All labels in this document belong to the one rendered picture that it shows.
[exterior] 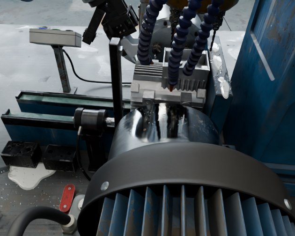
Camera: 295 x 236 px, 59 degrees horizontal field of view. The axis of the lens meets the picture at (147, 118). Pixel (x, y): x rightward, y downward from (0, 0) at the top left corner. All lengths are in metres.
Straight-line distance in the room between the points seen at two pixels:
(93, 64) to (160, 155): 1.18
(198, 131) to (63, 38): 0.66
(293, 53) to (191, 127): 0.24
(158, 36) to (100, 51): 0.58
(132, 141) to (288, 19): 0.41
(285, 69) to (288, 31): 0.09
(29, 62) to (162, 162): 1.29
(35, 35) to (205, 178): 0.94
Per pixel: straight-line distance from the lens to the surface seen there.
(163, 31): 0.91
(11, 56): 1.51
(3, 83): 1.32
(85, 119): 0.69
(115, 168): 0.19
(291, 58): 0.58
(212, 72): 0.68
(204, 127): 0.52
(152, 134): 0.47
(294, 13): 0.63
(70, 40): 1.00
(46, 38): 1.03
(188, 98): 0.69
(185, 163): 0.17
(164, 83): 0.70
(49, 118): 0.89
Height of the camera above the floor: 1.50
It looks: 44 degrees down
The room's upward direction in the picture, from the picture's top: 3 degrees clockwise
